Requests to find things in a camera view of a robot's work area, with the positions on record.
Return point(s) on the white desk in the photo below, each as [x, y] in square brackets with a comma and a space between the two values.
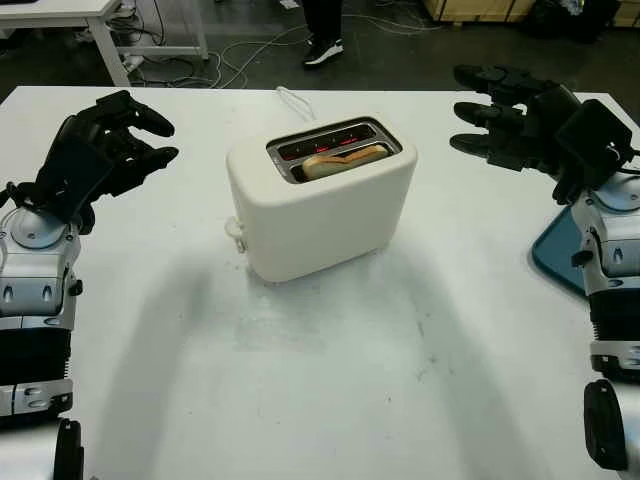
[50, 6]

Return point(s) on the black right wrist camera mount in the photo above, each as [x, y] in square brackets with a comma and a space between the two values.
[595, 140]

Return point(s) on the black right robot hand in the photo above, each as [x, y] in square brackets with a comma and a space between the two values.
[515, 82]

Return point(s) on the toast slice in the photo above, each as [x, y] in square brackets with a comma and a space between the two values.
[325, 167]

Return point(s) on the small grey paper sheet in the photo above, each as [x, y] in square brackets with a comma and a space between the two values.
[286, 4]

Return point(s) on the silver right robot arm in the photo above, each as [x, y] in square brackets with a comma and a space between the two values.
[615, 260]

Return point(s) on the wooden crate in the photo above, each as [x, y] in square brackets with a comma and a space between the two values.
[480, 9]

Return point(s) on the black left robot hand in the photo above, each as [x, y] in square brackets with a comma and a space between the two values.
[135, 160]

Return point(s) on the blue plastic tray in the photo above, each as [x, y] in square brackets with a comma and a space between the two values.
[555, 250]

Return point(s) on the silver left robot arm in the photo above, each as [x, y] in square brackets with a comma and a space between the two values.
[35, 280]

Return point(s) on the white power strip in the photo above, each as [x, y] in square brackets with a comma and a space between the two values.
[132, 62]

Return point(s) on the person in black trousers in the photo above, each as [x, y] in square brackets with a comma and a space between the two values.
[325, 20]

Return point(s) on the cream two-slot toaster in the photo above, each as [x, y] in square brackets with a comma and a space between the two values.
[325, 225]

